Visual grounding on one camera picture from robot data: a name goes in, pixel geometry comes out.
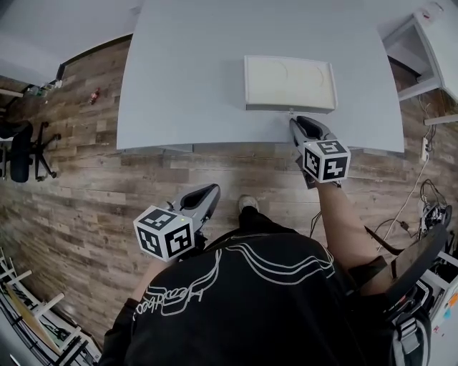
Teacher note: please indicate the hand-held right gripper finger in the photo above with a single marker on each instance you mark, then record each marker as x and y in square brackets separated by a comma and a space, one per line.
[318, 130]
[297, 132]

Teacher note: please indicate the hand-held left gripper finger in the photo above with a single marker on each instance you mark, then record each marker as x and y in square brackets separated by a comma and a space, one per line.
[195, 191]
[211, 205]

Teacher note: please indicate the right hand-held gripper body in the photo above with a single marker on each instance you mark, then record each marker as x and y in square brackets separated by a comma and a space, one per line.
[327, 161]

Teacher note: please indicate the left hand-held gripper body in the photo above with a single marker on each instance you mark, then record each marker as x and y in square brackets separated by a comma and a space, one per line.
[164, 234]

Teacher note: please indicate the grey drawer box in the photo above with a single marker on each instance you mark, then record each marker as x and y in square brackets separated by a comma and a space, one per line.
[286, 108]

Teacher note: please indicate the person's right forearm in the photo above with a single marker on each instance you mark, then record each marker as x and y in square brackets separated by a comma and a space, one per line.
[343, 228]

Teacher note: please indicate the white rectangular tray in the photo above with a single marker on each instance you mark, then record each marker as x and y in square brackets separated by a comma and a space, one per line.
[290, 80]

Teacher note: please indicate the person's white shoe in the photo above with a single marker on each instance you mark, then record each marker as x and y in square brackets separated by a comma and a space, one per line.
[248, 203]

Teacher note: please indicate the person's black trouser leg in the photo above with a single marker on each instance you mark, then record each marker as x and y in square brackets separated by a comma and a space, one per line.
[263, 225]

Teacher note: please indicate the white power strip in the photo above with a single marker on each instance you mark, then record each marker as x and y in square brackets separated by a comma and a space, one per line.
[425, 149]

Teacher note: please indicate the large white table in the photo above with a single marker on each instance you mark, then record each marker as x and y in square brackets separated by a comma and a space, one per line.
[186, 89]

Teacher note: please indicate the person's black printed shirt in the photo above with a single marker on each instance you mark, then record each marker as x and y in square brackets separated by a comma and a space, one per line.
[250, 311]

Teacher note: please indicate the black chair backrest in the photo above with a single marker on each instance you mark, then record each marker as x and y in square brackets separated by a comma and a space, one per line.
[418, 261]

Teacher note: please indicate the red bottle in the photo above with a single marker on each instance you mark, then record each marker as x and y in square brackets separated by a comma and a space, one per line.
[94, 96]

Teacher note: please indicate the white shelf unit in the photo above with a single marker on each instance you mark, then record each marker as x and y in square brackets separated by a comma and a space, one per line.
[440, 53]
[445, 293]

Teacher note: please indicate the wooden slat rack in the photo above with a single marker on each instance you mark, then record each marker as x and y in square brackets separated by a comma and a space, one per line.
[32, 318]

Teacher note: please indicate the black office chair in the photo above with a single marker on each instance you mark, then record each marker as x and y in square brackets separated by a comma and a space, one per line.
[23, 153]

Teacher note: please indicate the grey backpack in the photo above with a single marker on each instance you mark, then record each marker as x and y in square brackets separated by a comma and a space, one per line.
[411, 339]

